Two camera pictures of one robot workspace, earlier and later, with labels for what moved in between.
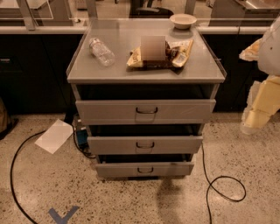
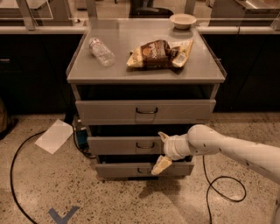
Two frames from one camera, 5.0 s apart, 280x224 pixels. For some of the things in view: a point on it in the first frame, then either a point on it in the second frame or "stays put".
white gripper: (270, 55) → (170, 148)
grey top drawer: (119, 111) stays put
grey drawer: (145, 144) stays put
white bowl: (183, 21) stays put
